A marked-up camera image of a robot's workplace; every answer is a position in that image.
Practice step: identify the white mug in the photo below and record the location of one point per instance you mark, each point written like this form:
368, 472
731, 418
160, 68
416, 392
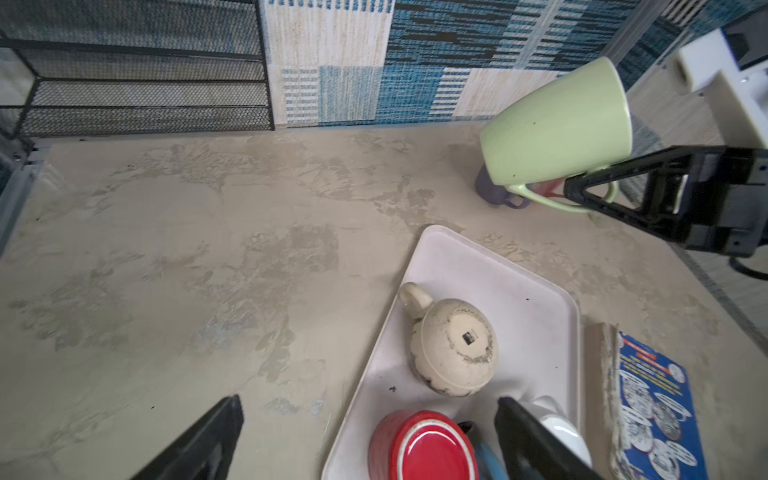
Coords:
551, 415

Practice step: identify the red mug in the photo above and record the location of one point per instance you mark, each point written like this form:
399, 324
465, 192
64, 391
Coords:
420, 445

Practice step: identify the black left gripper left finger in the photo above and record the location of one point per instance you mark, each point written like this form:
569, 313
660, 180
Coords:
205, 450

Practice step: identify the blue snack package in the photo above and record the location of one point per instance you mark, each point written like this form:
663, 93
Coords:
639, 415

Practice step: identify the lavender purple mug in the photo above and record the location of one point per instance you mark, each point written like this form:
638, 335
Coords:
496, 195

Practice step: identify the beige speckled ceramic mug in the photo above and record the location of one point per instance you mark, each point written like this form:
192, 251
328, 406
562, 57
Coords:
453, 347

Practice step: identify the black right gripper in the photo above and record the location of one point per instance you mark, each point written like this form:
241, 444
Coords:
712, 199

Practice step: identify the light green mug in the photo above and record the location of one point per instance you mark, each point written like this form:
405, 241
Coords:
578, 123

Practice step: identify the light blue mug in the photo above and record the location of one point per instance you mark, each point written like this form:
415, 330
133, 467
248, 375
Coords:
489, 466

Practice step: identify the white plastic tray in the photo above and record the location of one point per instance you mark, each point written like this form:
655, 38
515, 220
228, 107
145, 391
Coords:
538, 329

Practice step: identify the black wire mesh shelf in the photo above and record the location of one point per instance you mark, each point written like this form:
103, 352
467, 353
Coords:
103, 68

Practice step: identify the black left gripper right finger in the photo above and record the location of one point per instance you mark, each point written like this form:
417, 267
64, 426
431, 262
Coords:
530, 450

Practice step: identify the pink cartoon mug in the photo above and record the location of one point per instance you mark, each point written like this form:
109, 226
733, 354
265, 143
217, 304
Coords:
548, 189

